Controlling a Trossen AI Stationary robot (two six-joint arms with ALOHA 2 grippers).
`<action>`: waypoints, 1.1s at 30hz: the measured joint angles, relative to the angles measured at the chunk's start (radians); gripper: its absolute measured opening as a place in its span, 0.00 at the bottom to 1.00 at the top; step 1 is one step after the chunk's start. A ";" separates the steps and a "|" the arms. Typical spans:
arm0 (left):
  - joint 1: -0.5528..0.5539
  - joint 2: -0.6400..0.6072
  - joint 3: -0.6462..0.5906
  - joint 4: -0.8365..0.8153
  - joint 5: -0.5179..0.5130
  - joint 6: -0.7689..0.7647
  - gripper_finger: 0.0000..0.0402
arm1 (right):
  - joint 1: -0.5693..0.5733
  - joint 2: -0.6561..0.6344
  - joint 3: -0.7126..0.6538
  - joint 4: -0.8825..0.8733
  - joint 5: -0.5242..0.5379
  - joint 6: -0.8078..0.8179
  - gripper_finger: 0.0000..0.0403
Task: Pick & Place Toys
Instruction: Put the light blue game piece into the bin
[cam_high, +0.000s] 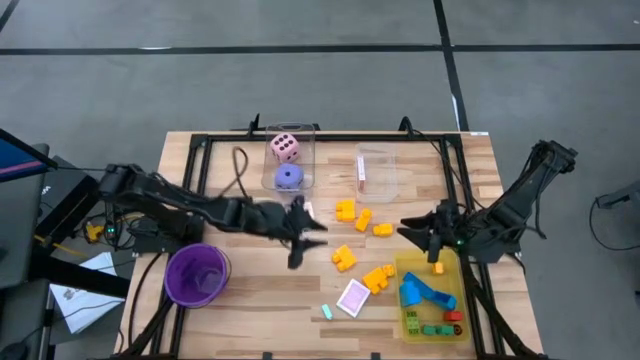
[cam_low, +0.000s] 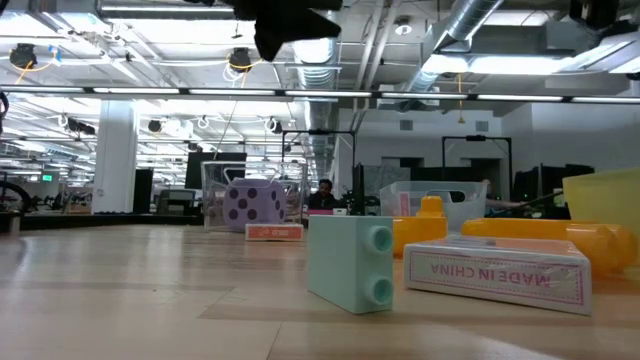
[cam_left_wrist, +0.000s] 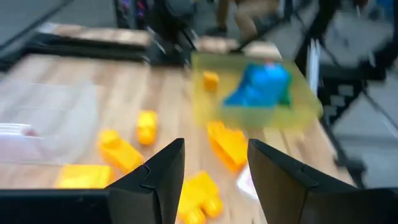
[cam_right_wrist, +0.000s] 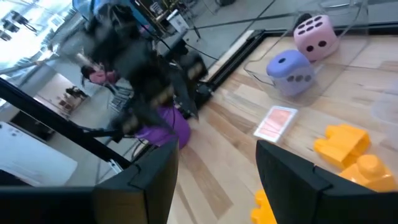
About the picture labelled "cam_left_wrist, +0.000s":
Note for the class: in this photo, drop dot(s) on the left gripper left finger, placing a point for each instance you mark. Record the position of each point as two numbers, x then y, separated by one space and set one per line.
93 205

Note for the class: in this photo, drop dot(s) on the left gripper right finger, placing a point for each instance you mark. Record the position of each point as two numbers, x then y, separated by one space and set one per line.
311 202

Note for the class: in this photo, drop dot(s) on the pink-backed card deck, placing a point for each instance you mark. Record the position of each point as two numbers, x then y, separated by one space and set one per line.
247 183

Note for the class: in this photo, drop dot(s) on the large orange-yellow toy block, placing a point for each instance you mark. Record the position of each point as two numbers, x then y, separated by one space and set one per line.
230 149

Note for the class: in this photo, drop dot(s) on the dark green brick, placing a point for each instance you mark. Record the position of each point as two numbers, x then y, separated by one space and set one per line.
285 99

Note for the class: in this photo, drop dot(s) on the large blue toy block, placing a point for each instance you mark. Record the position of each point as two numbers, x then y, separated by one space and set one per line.
261 87

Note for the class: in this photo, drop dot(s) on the small yellow toy block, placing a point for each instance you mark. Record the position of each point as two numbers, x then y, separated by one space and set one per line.
211 80

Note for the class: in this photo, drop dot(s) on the frosted clear plastic bin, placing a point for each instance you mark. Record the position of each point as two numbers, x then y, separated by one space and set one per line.
62 109

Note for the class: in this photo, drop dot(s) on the yellow translucent plastic bin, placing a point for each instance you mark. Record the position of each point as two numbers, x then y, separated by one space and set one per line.
202 105

